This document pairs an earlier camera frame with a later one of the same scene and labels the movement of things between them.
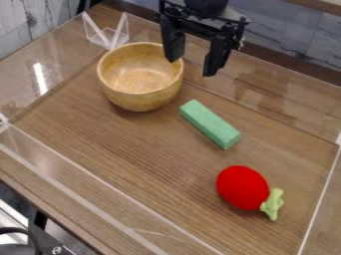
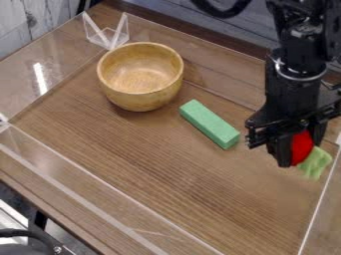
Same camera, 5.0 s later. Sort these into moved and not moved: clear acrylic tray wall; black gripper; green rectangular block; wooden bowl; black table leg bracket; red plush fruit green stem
Moved: black gripper; red plush fruit green stem
Not moved: green rectangular block; wooden bowl; black table leg bracket; clear acrylic tray wall
